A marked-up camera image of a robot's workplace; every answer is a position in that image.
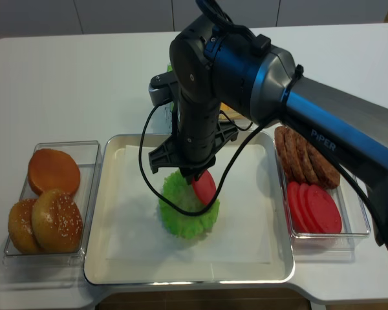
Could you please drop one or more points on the clear plastic patty tomato container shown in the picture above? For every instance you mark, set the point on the clear plastic patty tomato container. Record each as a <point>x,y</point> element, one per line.
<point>355,223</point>

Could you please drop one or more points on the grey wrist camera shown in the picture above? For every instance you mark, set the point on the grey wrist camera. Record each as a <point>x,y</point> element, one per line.
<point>164,89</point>

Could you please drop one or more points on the clear plastic bun container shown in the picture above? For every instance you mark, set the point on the clear plastic bun container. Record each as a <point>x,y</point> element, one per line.
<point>87,155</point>

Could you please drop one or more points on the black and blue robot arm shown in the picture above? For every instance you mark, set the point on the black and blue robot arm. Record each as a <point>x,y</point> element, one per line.
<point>215,62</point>

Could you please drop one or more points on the sesame bun , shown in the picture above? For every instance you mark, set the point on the sesame bun ,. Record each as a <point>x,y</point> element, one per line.
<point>20,227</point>
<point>57,222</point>

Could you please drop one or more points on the sesame bun top, left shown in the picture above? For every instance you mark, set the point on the sesame bun top, left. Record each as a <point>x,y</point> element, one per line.
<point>20,227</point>

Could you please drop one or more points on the brown meat patty, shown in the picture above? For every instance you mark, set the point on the brown meat patty,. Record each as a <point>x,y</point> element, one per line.
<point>305,162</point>
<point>293,158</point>
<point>328,176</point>
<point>282,153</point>

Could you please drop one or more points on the white paper tray liner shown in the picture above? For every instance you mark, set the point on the white paper tray liner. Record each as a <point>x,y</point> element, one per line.
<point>240,233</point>

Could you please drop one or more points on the red tomato slice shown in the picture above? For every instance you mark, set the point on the red tomato slice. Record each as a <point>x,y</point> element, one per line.
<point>293,202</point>
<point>204,187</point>
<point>323,210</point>
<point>302,195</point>

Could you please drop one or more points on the silver metal tray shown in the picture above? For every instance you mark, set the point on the silver metal tray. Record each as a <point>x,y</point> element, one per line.
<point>99,269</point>

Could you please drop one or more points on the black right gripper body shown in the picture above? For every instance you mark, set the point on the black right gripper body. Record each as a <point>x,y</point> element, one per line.
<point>196,138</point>

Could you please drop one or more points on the plain brown bun bottom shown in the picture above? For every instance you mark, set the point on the plain brown bun bottom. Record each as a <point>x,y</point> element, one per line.
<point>53,169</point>

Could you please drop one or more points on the sesame bun top, right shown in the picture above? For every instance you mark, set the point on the sesame bun top, right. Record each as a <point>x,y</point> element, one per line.
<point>57,222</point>

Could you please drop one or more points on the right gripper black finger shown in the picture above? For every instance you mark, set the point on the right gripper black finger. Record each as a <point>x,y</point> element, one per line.
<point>189,178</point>
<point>198,172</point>

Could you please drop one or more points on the green lettuce leaf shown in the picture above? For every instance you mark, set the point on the green lettuce leaf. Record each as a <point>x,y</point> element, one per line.
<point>176,190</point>

